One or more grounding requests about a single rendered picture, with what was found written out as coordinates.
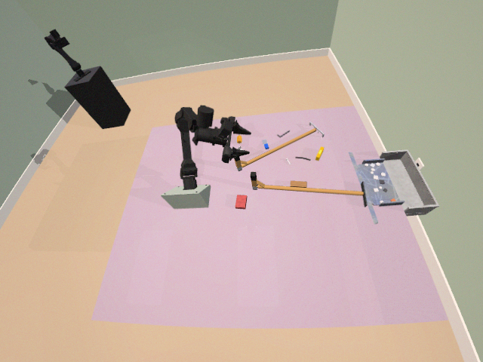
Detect yellow rectangular block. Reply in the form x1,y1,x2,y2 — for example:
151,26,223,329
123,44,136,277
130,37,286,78
316,147,324,161

